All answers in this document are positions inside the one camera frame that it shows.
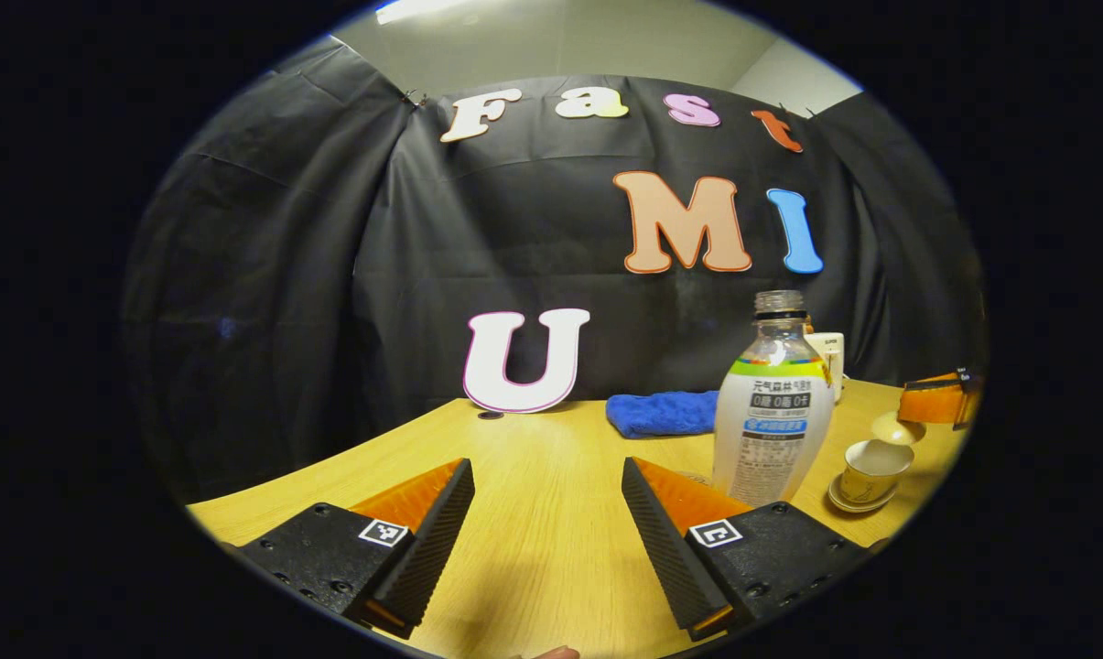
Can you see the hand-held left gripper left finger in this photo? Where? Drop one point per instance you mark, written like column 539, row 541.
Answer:
column 432, row 549

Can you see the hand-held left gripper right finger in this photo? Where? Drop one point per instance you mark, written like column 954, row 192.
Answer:
column 661, row 549

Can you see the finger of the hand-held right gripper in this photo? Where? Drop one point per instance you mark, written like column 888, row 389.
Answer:
column 935, row 401

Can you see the white teacup lid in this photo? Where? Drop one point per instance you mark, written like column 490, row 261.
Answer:
column 897, row 428

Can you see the white teacup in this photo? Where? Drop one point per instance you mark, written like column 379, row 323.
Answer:
column 873, row 469

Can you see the clear plastic water bottle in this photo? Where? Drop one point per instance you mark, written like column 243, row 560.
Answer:
column 771, row 412

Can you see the white toaster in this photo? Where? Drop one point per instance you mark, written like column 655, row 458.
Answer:
column 835, row 361

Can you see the white saucer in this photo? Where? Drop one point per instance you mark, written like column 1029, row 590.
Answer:
column 858, row 503

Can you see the blue towel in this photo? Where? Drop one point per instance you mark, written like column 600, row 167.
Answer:
column 661, row 414

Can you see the black backdrop cloth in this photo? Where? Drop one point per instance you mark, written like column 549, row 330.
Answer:
column 331, row 275

